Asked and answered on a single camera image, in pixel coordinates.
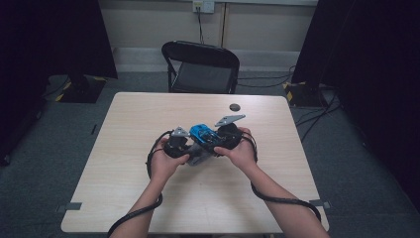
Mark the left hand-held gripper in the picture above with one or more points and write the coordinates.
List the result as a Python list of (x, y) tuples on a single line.
[(176, 147)]

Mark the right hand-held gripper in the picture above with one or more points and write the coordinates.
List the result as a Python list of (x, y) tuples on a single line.
[(231, 137)]

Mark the grey towel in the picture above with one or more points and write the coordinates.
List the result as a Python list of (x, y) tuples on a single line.
[(198, 158)]

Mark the blue toy car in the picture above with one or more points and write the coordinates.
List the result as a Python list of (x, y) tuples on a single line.
[(203, 134)]

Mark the person's right hand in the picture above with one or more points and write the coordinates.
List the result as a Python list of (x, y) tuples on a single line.
[(244, 155)]

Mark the person's left hand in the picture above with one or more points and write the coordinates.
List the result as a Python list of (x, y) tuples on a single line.
[(163, 167)]

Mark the round table grommet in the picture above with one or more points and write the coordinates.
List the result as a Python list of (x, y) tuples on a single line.
[(234, 107)]

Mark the black folding chair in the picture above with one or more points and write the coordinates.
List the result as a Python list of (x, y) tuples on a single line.
[(203, 77)]

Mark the black floor tape mark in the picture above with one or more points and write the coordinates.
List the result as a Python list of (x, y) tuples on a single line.
[(93, 129)]

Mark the black stand base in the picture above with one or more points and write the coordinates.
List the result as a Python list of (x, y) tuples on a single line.
[(82, 91), (305, 95)]

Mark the grey tape strip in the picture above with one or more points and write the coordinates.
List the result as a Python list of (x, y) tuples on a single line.
[(325, 204), (71, 206)]

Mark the black curtain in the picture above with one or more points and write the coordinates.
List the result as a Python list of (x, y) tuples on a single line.
[(369, 66), (49, 39)]

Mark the white wall socket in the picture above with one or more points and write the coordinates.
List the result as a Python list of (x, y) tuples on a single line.
[(206, 6)]

